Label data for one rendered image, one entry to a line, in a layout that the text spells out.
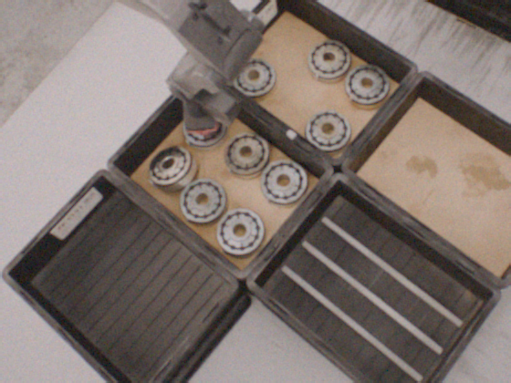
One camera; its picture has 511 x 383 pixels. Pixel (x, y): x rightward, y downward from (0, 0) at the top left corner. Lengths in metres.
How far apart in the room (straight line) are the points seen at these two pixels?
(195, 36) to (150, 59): 0.98
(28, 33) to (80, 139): 1.22
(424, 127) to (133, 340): 0.78
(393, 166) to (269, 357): 0.50
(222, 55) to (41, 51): 2.03
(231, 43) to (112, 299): 0.77
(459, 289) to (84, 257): 0.80
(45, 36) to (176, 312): 1.71
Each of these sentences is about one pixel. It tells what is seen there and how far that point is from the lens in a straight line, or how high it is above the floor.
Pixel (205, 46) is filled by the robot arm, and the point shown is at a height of 1.49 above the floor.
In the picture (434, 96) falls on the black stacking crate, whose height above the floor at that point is 0.88.
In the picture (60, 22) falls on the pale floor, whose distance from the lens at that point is 2.86.
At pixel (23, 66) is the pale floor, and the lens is 2.81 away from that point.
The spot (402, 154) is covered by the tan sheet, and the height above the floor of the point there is 0.83.
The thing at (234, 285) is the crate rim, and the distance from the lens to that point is 1.27.
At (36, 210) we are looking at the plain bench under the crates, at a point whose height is 0.70.
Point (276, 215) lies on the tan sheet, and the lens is 1.40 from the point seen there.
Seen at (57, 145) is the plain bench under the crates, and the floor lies 0.70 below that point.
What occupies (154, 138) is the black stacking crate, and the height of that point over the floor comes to 0.87.
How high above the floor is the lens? 2.16
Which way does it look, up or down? 67 degrees down
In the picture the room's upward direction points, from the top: 12 degrees counter-clockwise
